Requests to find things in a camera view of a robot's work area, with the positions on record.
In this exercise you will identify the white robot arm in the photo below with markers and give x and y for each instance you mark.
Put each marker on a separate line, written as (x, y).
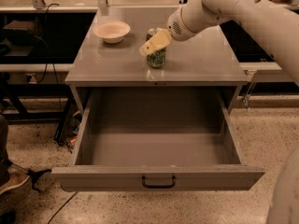
(276, 30)

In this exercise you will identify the white bowl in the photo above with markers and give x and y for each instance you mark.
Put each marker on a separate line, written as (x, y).
(112, 32)

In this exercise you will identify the black drawer handle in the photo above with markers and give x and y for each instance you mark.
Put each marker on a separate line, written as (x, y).
(158, 183)

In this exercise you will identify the dark box on shelf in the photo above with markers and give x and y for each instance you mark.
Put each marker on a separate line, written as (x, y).
(21, 33)

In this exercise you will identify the green soda can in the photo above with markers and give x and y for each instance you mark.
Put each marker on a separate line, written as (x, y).
(157, 59)

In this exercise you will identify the grey metal cabinet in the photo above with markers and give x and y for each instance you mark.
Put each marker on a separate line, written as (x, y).
(205, 60)

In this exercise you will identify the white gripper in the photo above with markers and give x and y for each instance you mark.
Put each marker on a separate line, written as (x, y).
(175, 27)

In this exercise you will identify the open grey top drawer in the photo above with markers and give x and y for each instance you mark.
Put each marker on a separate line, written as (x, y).
(157, 132)

